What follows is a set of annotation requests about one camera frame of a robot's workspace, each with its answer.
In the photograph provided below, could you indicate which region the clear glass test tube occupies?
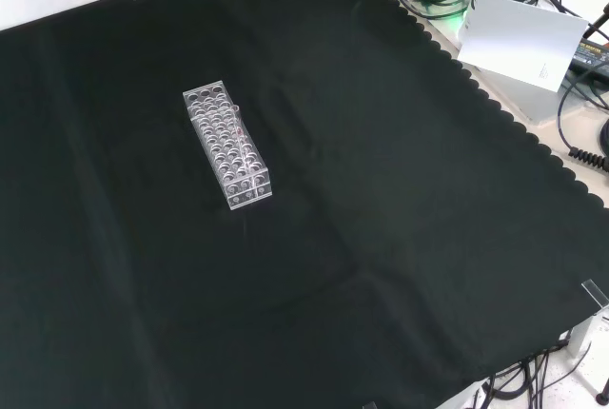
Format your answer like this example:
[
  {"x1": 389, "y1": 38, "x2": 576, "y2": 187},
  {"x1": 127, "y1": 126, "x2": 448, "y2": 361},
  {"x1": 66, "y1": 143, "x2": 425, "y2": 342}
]
[{"x1": 230, "y1": 104, "x2": 254, "y2": 173}]

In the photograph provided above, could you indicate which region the clear test tube rack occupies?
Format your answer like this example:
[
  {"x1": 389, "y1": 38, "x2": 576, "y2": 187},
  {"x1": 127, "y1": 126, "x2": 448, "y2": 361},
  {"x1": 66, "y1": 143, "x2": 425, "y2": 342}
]
[{"x1": 182, "y1": 79, "x2": 274, "y2": 212}]

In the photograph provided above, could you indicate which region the black cloth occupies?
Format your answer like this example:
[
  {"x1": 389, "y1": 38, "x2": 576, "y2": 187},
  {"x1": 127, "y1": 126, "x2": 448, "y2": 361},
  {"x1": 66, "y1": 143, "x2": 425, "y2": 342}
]
[{"x1": 0, "y1": 0, "x2": 609, "y2": 409}]

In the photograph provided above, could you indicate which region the grey box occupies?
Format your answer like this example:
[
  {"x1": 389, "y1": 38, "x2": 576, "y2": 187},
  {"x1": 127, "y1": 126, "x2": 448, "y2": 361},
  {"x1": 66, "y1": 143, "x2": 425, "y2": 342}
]
[{"x1": 478, "y1": 65, "x2": 568, "y2": 126}]

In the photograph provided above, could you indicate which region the pale board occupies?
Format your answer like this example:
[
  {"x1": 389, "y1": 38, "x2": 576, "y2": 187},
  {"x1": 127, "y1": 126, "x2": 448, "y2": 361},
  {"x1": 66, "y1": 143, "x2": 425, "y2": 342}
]
[{"x1": 456, "y1": 0, "x2": 590, "y2": 93}]

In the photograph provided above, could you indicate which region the clear tape piece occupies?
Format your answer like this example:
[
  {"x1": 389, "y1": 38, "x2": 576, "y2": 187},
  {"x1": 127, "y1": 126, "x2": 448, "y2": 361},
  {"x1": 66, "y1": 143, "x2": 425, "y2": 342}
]
[{"x1": 580, "y1": 279, "x2": 609, "y2": 309}]

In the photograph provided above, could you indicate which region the black power adapter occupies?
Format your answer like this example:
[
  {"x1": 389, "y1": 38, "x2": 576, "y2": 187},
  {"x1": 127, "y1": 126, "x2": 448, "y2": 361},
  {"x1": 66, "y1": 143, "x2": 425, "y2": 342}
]
[{"x1": 567, "y1": 39, "x2": 609, "y2": 76}]

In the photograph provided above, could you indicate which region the black cable loop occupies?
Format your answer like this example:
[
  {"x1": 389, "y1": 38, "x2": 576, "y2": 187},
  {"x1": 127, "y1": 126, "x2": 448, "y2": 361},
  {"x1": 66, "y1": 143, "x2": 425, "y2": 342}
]
[{"x1": 556, "y1": 68, "x2": 609, "y2": 153}]

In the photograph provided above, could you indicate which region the black coiled cable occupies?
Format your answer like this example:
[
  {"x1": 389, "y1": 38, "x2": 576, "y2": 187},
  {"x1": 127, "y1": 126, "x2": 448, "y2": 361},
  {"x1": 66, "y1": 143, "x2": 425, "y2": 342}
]
[{"x1": 567, "y1": 146, "x2": 609, "y2": 171}]

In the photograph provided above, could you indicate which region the black cable bundle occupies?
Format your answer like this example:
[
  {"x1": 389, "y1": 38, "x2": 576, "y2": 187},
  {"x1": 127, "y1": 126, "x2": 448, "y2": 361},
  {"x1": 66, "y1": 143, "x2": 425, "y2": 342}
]
[{"x1": 475, "y1": 341, "x2": 609, "y2": 409}]

